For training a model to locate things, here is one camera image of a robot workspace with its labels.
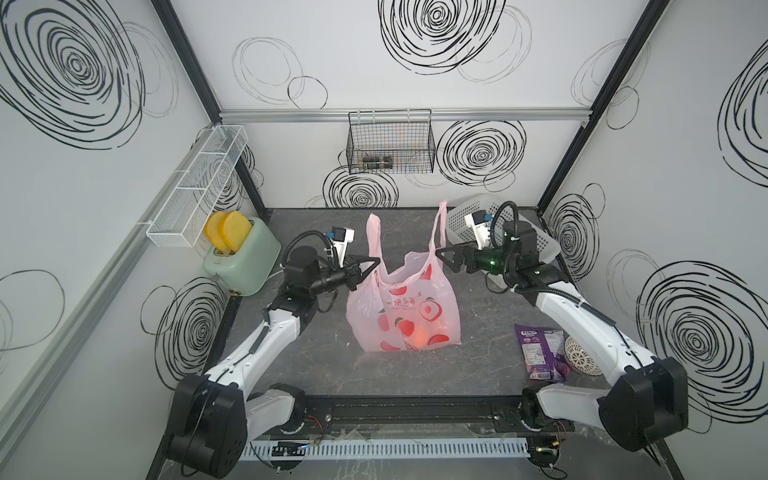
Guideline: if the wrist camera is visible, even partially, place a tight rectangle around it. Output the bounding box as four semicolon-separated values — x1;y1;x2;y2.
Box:
464;210;493;249
327;226;355;268

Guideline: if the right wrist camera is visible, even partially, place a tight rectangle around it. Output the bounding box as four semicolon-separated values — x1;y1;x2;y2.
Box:
464;210;493;249

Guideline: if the pink printed plastic bag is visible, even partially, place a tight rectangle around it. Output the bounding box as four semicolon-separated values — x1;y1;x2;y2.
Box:
346;201;461;353

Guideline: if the purple snack packet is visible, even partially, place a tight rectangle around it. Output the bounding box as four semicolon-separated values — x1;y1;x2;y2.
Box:
514;324;570;382

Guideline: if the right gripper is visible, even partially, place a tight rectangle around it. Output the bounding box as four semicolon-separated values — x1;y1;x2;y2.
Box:
438;236;517;277

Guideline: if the white wire wall shelf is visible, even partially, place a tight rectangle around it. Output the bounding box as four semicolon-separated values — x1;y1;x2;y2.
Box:
146;124;248;248

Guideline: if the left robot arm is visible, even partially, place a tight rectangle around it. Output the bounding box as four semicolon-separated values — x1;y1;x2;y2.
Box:
159;246;381;479

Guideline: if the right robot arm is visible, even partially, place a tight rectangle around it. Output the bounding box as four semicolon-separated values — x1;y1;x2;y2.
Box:
436;220;689;452

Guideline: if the white round woven strainer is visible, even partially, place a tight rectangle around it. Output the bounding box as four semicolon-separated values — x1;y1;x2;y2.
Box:
564;336;602;377

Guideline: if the white perforated plastic basket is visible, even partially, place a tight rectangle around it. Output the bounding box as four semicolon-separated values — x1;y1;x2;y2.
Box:
445;194;563;265

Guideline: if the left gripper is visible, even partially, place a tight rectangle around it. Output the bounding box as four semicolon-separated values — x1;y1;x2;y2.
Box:
307;256;378;300

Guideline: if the yellow toast slice left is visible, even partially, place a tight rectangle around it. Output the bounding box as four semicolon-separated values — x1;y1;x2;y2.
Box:
203;211;230;254

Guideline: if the yellow toast slice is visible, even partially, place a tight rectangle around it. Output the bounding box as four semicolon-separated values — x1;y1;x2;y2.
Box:
203;211;230;254
219;211;252;253

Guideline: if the black wire wall basket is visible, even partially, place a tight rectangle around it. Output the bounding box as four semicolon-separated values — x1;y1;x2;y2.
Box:
345;120;437;174

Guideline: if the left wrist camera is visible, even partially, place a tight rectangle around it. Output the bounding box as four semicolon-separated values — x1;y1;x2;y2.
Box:
327;226;355;268

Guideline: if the yellow toast slice right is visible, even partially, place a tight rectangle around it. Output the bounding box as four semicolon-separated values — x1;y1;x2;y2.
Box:
219;211;252;253

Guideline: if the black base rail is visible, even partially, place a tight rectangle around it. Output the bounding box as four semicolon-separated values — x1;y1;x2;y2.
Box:
257;394;577;434

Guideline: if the aluminium wall rail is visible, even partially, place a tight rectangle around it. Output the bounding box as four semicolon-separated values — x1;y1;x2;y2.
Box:
220;107;592;124

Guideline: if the dark bottle in basket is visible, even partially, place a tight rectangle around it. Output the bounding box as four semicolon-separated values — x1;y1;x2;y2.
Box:
360;156;394;170

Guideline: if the mint green toaster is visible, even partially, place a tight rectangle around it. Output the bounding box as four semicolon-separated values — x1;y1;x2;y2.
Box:
203;217;281;296

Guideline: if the white slotted cable duct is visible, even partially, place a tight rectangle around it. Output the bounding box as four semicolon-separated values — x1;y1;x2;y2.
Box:
241;438;530;463

